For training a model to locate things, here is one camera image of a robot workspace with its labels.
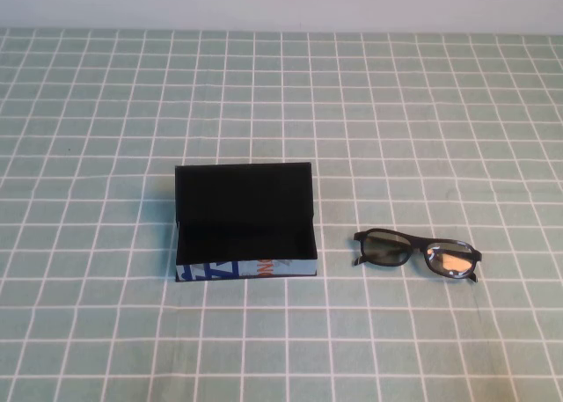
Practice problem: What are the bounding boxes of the green checked tablecloth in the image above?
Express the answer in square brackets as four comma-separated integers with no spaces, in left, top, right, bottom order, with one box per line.
[0,26,563,402]

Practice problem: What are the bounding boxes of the black patterned glasses case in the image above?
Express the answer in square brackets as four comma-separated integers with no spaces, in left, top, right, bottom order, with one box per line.
[174,162,320,284]

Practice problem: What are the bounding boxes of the black framed glasses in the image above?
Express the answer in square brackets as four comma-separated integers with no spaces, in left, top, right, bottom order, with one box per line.
[350,228,484,285]

